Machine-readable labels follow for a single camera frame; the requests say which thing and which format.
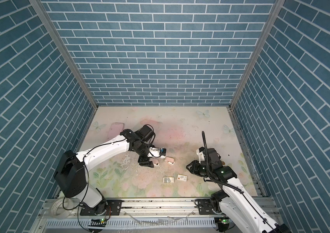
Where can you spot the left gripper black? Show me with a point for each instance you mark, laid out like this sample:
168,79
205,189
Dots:
145,161

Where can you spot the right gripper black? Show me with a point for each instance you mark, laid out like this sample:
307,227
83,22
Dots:
193,168

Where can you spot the staple box tray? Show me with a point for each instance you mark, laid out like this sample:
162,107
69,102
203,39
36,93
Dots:
168,179

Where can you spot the white staple box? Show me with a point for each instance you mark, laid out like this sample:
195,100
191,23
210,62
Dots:
181,177

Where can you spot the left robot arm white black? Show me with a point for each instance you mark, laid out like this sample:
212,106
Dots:
72,172

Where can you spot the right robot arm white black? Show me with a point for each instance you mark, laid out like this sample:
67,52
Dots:
232,199

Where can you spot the clear tape roll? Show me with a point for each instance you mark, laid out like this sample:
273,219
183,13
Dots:
61,208

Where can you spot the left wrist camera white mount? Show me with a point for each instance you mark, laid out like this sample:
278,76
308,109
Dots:
157,152

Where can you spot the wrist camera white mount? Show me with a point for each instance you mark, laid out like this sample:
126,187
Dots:
200,153
157,152

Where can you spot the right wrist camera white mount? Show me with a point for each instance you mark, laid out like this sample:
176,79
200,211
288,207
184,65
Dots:
200,153

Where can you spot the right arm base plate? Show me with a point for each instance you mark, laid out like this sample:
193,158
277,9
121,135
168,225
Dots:
207,206

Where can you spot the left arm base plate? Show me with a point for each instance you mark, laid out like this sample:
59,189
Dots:
104,208

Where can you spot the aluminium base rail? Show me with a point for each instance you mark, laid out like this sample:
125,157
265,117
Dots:
145,207

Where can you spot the white slotted cable duct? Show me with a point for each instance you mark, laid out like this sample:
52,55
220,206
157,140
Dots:
130,223

